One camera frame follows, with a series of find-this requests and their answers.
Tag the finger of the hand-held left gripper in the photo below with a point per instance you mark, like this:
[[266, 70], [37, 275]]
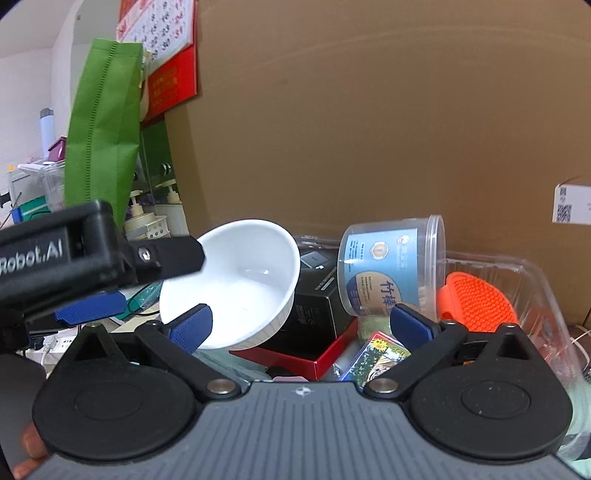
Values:
[[178, 258], [94, 308]]

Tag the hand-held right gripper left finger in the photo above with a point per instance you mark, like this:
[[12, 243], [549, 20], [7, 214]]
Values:
[[191, 330]]

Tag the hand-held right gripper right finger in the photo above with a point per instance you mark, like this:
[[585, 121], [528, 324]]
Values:
[[412, 325]]

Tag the white ceramic bowl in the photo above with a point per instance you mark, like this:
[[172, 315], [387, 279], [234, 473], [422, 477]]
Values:
[[240, 281]]

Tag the person's left hand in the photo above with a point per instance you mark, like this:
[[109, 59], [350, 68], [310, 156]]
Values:
[[34, 443]]

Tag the colourful card pack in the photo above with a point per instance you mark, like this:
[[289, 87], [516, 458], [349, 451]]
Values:
[[376, 357]]

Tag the white pump bottle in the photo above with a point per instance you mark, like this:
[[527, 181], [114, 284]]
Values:
[[138, 217], [171, 207]]

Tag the pale green packet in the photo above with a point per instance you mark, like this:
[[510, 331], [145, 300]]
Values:
[[231, 364]]

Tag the white power strip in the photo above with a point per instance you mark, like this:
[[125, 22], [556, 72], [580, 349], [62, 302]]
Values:
[[53, 344]]

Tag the clear cotton swab jar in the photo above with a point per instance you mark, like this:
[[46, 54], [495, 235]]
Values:
[[383, 267]]

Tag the orange silicone brush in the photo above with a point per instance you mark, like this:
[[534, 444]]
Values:
[[480, 300]]

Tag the clear plastic storage box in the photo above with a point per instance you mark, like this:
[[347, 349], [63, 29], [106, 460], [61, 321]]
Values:
[[44, 184]]

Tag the black cardboard box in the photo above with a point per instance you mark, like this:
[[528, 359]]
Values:
[[318, 300]]

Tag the red box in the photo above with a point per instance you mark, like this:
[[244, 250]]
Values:
[[300, 362]]

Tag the grey bottle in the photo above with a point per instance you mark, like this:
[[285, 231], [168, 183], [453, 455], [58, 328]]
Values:
[[47, 134]]

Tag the green fabric bag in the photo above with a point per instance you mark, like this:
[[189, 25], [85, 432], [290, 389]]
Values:
[[104, 134]]

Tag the clear plastic clamshell container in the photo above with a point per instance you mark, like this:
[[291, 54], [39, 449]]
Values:
[[549, 314]]

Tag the white shipping label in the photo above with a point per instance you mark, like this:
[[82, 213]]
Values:
[[572, 203]]

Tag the large brown cardboard box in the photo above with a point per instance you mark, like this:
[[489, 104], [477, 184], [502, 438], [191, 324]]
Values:
[[378, 115]]

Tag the red wall calendar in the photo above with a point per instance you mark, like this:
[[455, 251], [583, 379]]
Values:
[[171, 69]]

